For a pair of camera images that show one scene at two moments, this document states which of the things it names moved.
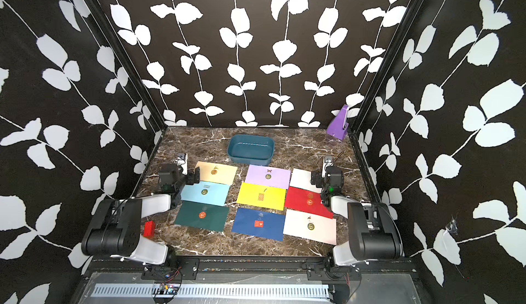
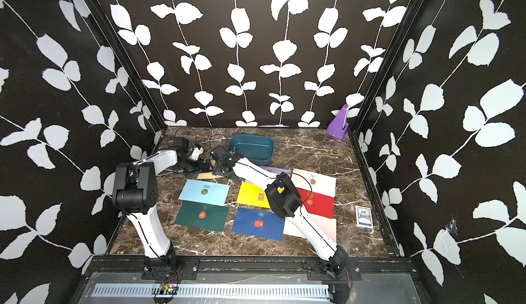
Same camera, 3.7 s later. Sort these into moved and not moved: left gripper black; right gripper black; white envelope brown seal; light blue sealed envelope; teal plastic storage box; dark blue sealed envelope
Moved: left gripper black; right gripper black
Not moved: white envelope brown seal; light blue sealed envelope; teal plastic storage box; dark blue sealed envelope
